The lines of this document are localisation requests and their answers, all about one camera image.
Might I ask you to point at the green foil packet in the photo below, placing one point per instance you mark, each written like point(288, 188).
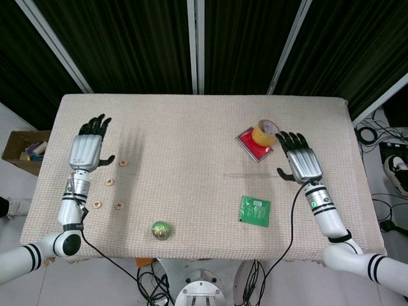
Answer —
point(255, 212)

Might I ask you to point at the black power adapter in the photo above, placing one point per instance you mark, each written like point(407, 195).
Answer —
point(390, 226)

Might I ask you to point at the white partition post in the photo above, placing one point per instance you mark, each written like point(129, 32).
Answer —
point(192, 46)
point(290, 44)
point(54, 44)
point(379, 99)

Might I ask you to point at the green gold painted doll half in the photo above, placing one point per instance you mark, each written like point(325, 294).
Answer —
point(162, 230)

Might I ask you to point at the yellow packing tape roll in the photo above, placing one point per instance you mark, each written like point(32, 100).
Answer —
point(259, 137)

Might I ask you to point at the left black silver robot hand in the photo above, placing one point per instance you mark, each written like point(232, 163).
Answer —
point(84, 151)

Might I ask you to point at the metal robot base column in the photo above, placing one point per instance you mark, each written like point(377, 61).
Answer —
point(202, 287)

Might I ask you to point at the black white sneaker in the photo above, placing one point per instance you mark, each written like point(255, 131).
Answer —
point(395, 172)

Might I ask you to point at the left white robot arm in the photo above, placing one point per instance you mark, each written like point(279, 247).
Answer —
point(70, 210)

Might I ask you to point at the clear wrapped straw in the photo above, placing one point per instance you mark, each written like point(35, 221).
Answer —
point(248, 175)

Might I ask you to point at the brown cardboard box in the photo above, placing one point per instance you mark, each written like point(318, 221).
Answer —
point(12, 150)

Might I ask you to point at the purple item in box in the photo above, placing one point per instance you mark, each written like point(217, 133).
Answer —
point(32, 147)

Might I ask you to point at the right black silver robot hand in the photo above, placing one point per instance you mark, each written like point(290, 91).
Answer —
point(304, 162)

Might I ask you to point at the dark pleated curtain panel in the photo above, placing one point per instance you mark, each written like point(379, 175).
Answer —
point(350, 44)
point(19, 63)
point(127, 44)
point(242, 44)

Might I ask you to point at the beige waffle tablecloth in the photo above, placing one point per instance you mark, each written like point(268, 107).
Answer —
point(191, 143)

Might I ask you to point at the red ink pad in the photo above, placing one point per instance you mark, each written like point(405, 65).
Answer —
point(256, 150)

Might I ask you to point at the black equipment box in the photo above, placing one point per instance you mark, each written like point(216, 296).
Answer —
point(393, 150)

